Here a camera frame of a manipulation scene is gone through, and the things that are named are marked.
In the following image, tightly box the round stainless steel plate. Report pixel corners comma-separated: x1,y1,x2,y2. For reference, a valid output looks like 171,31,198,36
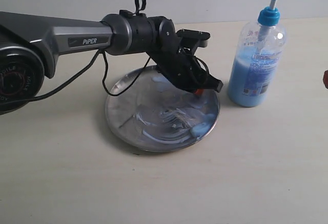
105,66,220,153

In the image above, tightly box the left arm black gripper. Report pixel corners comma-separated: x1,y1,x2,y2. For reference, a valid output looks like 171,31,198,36
150,49,222,98

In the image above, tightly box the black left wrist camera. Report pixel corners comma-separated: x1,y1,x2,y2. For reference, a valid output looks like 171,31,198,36
176,29,211,49

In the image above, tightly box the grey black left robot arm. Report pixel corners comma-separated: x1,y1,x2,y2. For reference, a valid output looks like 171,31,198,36
1,10,223,113

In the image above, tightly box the blue pump soap bottle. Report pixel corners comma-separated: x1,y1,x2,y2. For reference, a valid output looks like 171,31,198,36
228,0,286,107

